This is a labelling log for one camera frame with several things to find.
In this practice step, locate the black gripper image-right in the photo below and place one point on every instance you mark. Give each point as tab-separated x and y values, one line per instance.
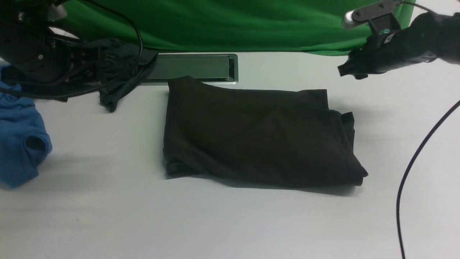
384	54

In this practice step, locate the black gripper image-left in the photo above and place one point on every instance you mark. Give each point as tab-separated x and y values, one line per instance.
66	71

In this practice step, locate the dark gray long-sleeve top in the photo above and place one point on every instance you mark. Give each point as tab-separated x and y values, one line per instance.
288	139

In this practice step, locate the white crumpled garment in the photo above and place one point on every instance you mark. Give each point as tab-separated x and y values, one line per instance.
64	32

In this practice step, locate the dark teal crumpled garment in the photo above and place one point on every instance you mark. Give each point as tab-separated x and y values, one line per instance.
123	67

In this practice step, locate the blue t-shirt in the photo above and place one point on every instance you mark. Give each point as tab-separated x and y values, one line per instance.
24	141

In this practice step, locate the green backdrop cloth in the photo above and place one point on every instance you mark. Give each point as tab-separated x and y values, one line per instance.
310	26

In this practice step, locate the gray wrist camera image-right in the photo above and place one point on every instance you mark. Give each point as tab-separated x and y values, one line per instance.
378	16

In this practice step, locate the black cable image-right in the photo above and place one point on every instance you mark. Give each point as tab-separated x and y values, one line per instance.
427	201

